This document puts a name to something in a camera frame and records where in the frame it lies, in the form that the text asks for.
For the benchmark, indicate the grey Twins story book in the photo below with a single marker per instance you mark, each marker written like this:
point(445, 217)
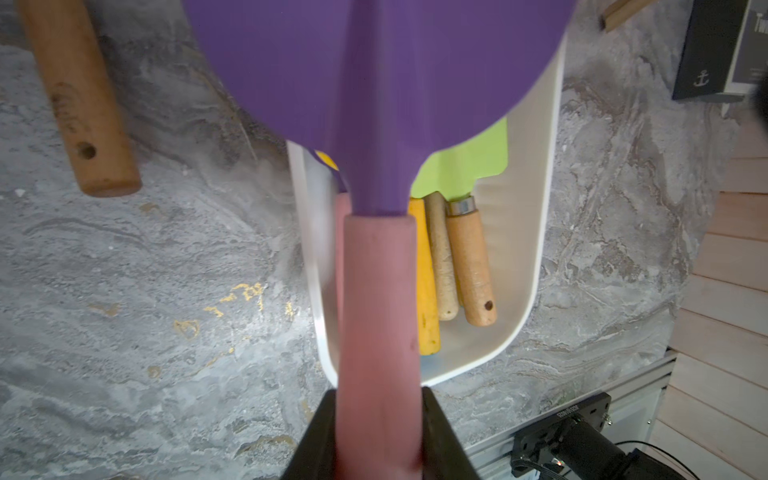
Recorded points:
point(724, 55)

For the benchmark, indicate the red shovel wooden handle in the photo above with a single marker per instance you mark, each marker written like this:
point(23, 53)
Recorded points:
point(445, 281)

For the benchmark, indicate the wooden easel stand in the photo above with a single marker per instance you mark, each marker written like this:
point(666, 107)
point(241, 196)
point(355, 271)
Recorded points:
point(620, 11)

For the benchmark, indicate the white plastic storage box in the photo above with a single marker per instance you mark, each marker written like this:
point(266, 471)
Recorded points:
point(514, 207)

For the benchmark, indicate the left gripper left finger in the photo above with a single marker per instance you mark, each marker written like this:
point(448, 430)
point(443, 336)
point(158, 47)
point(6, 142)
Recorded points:
point(315, 456)

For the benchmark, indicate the green trowel wooden handle front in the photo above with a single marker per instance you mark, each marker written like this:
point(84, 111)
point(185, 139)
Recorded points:
point(453, 173)

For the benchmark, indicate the purple shovel pink handle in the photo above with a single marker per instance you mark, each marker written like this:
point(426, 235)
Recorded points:
point(379, 86)

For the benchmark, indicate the green trowel wooden handle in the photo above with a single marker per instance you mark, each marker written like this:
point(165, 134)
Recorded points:
point(83, 102)
point(453, 173)

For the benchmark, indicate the green trowel wooden handle back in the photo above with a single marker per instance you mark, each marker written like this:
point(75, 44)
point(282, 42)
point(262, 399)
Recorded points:
point(83, 102)

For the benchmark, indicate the all yellow plastic scoop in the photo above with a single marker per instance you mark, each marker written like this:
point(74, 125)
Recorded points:
point(427, 305)

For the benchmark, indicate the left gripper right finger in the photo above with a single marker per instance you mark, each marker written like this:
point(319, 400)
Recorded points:
point(443, 455)

